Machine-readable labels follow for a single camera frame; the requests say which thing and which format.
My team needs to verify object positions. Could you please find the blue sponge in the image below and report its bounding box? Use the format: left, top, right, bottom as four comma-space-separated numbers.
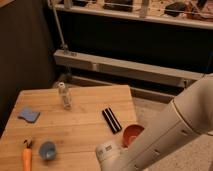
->
18, 107, 40, 123

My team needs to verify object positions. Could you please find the orange toy carrot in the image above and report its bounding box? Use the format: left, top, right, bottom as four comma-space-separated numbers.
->
22, 140, 33, 171

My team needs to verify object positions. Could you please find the small blue cup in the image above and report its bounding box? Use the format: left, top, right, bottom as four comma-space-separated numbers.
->
39, 141, 56, 161

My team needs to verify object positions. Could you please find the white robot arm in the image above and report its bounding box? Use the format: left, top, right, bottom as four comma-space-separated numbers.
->
95, 73, 213, 171

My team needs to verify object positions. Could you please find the metal shelf rail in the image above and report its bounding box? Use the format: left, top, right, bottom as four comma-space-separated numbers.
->
54, 50, 203, 87

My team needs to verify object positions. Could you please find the black striped rectangular block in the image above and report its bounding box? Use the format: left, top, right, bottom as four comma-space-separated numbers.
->
102, 108, 122, 134

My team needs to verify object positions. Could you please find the orange ceramic bowl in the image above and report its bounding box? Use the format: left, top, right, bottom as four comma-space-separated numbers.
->
122, 124, 144, 147

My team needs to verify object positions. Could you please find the metal support rod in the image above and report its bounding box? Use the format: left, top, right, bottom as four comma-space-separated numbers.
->
50, 0, 68, 54

